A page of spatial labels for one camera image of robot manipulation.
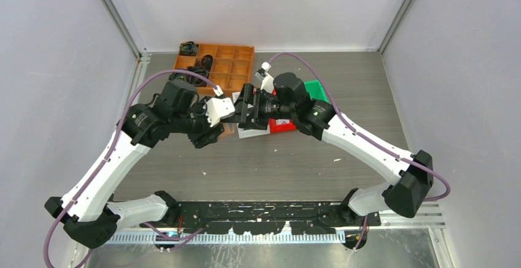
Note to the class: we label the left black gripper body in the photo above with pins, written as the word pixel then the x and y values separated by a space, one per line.
pixel 199 130

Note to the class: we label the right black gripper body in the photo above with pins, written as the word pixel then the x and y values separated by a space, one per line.
pixel 266 107

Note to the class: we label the pink leather card holder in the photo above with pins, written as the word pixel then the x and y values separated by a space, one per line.
pixel 229 130

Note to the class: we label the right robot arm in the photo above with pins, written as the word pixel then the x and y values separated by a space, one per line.
pixel 305 105

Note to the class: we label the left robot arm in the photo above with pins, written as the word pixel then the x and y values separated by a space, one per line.
pixel 87 213

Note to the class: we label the red plastic bin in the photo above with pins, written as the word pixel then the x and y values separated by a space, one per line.
pixel 281 125

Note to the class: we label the white plastic bin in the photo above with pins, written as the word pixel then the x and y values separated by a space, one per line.
pixel 242 133

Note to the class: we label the orange compartment tray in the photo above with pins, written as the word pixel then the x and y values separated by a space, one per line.
pixel 228 66

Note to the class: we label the green plastic bin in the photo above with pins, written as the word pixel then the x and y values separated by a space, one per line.
pixel 316 90

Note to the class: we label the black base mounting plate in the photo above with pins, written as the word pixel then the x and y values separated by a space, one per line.
pixel 260 218

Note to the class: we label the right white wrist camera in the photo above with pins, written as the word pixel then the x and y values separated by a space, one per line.
pixel 265 78

